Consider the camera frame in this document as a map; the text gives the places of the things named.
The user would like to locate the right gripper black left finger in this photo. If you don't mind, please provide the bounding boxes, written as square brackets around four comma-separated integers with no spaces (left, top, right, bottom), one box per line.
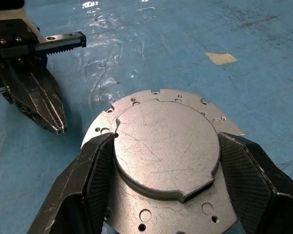
[26,132,118,234]

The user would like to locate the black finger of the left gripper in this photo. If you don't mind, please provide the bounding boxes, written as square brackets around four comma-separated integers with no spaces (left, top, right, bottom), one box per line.
[0,69,60,135]
[30,65,67,134]

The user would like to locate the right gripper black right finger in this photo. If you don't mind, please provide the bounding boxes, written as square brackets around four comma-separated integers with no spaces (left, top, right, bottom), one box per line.
[218,131,293,234]

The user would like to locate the round silver motor lid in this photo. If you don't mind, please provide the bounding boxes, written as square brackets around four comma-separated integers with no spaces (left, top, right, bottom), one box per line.
[80,89,246,234]

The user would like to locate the small pale tape piece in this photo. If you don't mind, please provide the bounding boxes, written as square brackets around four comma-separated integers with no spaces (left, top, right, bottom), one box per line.
[204,51,238,66]

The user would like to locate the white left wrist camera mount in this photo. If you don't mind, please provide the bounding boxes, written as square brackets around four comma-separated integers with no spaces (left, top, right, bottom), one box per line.
[0,0,41,37]

